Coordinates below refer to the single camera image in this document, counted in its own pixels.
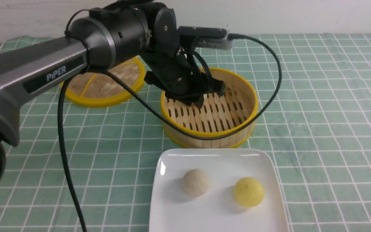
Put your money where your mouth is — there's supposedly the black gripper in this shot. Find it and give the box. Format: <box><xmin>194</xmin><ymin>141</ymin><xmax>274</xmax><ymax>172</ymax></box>
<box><xmin>140</xmin><ymin>50</ymin><xmax>226</xmax><ymax>109</ymax></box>

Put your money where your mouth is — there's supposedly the pale steamed bun front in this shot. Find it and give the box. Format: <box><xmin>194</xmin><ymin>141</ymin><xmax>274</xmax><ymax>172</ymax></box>
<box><xmin>181</xmin><ymin>169</ymin><xmax>210</xmax><ymax>198</ymax></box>

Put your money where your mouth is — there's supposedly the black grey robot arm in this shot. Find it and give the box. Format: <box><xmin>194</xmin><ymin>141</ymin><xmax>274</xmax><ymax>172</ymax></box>
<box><xmin>0</xmin><ymin>0</ymin><xmax>228</xmax><ymax>179</ymax></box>

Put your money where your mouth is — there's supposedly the yellow steamed bun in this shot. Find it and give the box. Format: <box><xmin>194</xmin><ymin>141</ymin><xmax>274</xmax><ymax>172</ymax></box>
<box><xmin>233</xmin><ymin>177</ymin><xmax>265</xmax><ymax>208</ymax></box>

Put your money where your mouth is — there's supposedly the white square plate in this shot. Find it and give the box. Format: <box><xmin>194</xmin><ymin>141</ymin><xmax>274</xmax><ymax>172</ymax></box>
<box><xmin>148</xmin><ymin>149</ymin><xmax>290</xmax><ymax>232</ymax></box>

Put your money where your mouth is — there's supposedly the yellow bamboo steamer basket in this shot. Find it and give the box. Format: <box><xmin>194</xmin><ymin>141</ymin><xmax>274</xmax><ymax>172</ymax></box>
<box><xmin>160</xmin><ymin>68</ymin><xmax>259</xmax><ymax>149</ymax></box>

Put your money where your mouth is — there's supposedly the yellow bamboo steamer lid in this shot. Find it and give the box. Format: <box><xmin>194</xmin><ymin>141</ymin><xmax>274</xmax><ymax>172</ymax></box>
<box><xmin>66</xmin><ymin>57</ymin><xmax>145</xmax><ymax>108</ymax></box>

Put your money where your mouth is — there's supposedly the green checkered tablecloth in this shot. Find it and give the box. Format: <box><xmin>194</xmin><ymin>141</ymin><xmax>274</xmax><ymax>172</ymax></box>
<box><xmin>0</xmin><ymin>34</ymin><xmax>371</xmax><ymax>232</ymax></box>

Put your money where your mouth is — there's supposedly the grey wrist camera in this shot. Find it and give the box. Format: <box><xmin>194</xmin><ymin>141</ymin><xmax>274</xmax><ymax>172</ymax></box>
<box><xmin>177</xmin><ymin>26</ymin><xmax>233</xmax><ymax>51</ymax></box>

